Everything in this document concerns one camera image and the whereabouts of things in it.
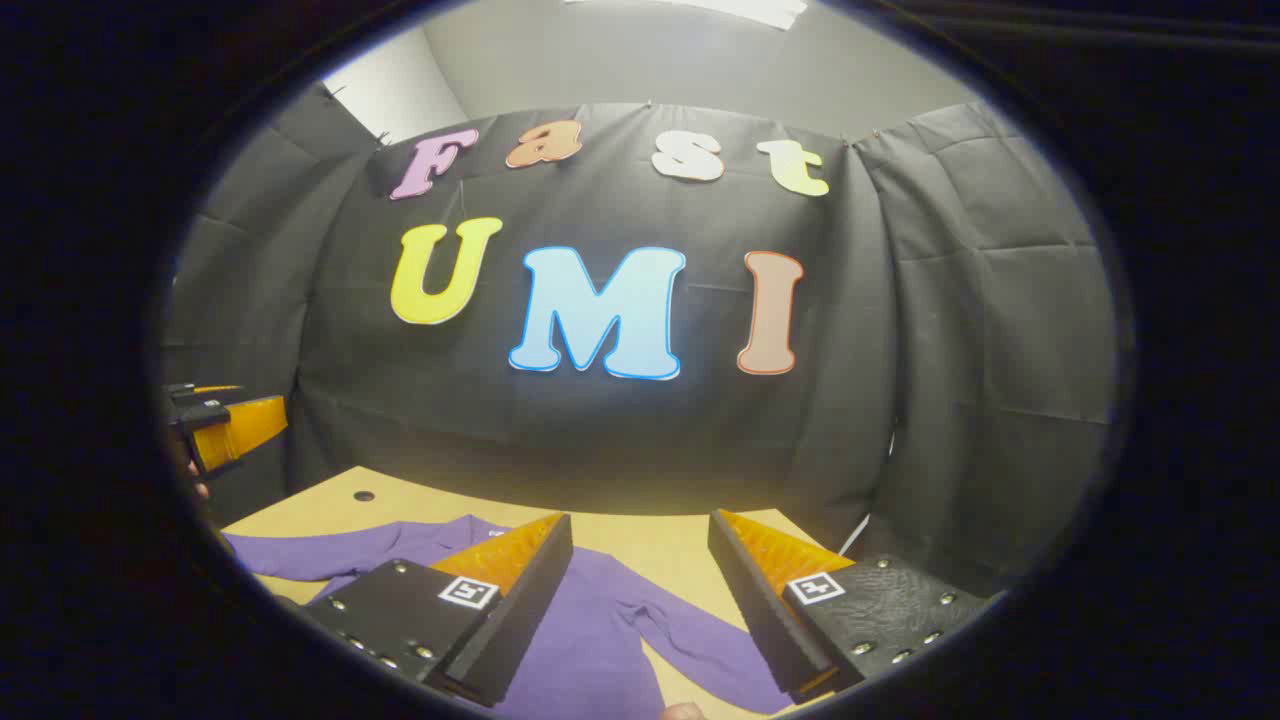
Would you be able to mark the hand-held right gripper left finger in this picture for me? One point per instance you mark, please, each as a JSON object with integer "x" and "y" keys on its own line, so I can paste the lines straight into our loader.
{"x": 520, "y": 620}

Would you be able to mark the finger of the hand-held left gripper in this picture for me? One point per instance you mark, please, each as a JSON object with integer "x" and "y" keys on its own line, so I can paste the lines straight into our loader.
{"x": 200, "y": 392}
{"x": 245, "y": 425}

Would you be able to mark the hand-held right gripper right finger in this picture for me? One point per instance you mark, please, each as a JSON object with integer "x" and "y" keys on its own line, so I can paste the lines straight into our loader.
{"x": 770, "y": 620}

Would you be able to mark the purple button shirt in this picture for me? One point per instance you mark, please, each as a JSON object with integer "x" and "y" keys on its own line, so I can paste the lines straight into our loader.
{"x": 600, "y": 640}

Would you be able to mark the black backdrop cloth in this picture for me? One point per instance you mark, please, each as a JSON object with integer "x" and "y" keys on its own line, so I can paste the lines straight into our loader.
{"x": 600, "y": 430}

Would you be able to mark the white ceiling light panel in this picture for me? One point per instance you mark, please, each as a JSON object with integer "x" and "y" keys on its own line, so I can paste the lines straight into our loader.
{"x": 720, "y": 10}

